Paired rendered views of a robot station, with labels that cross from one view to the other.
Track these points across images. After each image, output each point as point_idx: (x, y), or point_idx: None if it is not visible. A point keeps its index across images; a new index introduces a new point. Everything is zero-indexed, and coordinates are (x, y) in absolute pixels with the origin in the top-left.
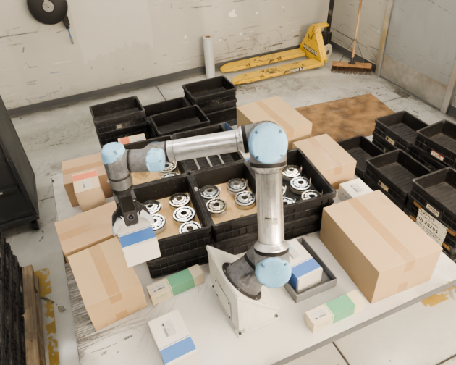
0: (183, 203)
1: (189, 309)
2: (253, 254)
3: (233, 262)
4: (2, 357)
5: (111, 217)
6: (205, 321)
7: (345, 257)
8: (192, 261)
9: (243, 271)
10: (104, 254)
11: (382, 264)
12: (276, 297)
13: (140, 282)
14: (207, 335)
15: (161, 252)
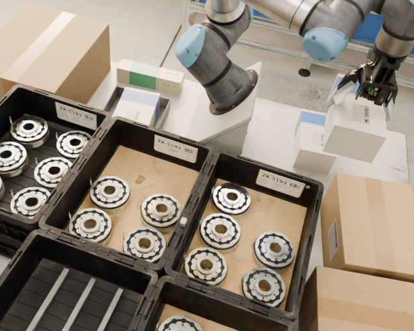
0: (206, 251)
1: None
2: (223, 54)
3: (232, 94)
4: None
5: (342, 311)
6: (267, 150)
7: (87, 83)
8: None
9: (239, 67)
10: (372, 242)
11: (96, 24)
12: (181, 125)
13: (315, 238)
14: (273, 140)
15: (290, 195)
